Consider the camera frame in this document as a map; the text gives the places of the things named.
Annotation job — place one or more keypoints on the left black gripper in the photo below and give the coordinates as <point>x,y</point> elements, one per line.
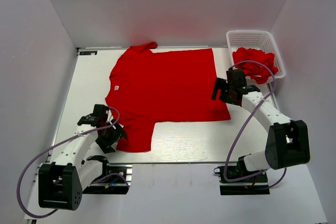
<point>106,145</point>

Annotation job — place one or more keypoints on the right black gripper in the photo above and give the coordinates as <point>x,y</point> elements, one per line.
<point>220,84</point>

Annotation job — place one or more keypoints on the red t shirt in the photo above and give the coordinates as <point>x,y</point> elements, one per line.
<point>148,87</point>

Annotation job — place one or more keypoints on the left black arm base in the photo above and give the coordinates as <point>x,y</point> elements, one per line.
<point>114,180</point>

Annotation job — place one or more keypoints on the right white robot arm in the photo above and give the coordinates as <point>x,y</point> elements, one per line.
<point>287,141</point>

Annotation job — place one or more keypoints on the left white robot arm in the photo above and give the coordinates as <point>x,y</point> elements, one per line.
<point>82,163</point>

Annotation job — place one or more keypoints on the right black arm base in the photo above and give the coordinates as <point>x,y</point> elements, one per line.
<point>253,186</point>

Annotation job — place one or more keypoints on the red t shirts pile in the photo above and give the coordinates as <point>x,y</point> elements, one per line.
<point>255,71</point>

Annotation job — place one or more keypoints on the white plastic basket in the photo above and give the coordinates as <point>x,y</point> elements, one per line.
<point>255,39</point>

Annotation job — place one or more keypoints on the black table label sticker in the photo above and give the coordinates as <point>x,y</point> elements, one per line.
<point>87,53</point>

